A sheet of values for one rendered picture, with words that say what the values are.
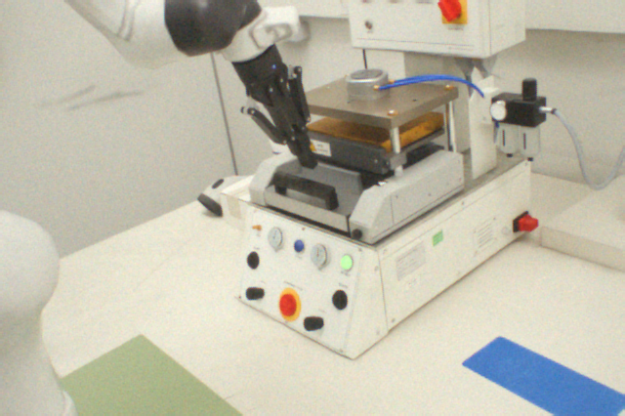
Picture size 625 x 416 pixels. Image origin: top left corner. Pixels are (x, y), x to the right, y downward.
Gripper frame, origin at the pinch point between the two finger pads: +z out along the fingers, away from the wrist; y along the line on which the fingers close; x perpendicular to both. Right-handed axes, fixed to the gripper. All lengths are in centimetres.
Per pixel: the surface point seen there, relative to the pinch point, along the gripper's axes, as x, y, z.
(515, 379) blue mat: 40, 8, 30
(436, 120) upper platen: 10.2, -22.0, 8.7
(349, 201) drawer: 7.5, 0.8, 9.3
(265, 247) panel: -9.3, 11.6, 16.7
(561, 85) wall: 7, -65, 32
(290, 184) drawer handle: -2.3, 4.0, 5.1
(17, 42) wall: -151, -11, -5
